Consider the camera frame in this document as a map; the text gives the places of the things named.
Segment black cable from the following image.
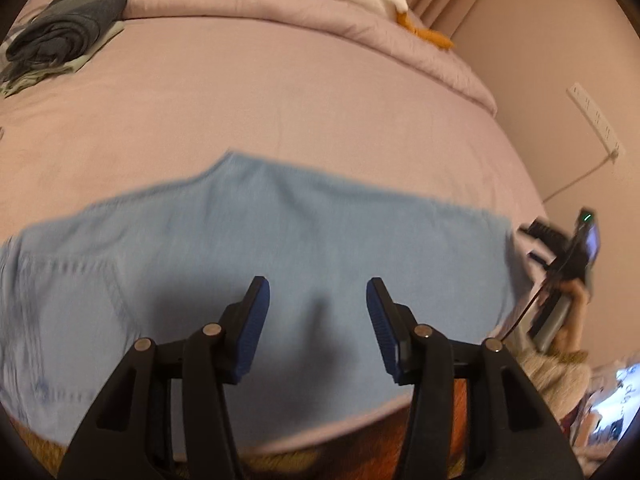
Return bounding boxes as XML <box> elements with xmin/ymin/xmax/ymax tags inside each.
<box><xmin>492</xmin><ymin>260</ymin><xmax>566</xmax><ymax>346</ymax></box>

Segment colourful printed cloth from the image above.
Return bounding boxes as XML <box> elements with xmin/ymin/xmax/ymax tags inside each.
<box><xmin>565</xmin><ymin>355</ymin><xmax>640</xmax><ymax>461</ymax></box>

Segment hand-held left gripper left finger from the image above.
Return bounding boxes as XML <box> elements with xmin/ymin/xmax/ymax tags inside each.
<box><xmin>56</xmin><ymin>276</ymin><xmax>271</xmax><ymax>480</ymax></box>

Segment person's right forearm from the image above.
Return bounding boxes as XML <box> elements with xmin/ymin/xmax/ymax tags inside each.
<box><xmin>515</xmin><ymin>322</ymin><xmax>593</xmax><ymax>423</ymax></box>

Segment light blue denim pants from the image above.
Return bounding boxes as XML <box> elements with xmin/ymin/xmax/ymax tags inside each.
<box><xmin>0</xmin><ymin>150</ymin><xmax>521</xmax><ymax>448</ymax></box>

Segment mauve quilt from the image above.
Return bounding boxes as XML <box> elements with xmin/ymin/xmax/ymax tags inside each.
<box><xmin>10</xmin><ymin>0</ymin><xmax>498</xmax><ymax>116</ymax></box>

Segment folded dark jeans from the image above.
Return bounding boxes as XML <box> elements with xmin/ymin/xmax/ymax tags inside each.
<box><xmin>2</xmin><ymin>0</ymin><xmax>129</xmax><ymax>81</ymax></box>

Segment brown patterned rug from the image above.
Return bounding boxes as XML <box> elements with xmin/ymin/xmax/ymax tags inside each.
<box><xmin>10</xmin><ymin>375</ymin><xmax>501</xmax><ymax>480</ymax></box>

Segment white power strip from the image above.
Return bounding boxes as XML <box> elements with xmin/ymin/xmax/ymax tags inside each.
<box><xmin>566</xmin><ymin>82</ymin><xmax>627</xmax><ymax>161</ymax></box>

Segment folded light green cloth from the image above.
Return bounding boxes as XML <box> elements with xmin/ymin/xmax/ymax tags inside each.
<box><xmin>0</xmin><ymin>20</ymin><xmax>126</xmax><ymax>98</ymax></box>

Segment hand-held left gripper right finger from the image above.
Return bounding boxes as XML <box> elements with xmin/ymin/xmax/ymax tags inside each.
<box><xmin>366</xmin><ymin>277</ymin><xmax>585</xmax><ymax>480</ymax></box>

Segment person's right hand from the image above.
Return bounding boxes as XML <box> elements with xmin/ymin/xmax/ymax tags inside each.
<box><xmin>559</xmin><ymin>280</ymin><xmax>593</xmax><ymax>323</ymax></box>

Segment bed with pink sheet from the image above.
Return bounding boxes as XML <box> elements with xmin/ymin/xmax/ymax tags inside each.
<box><xmin>0</xmin><ymin>0</ymin><xmax>551</xmax><ymax>461</ymax></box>

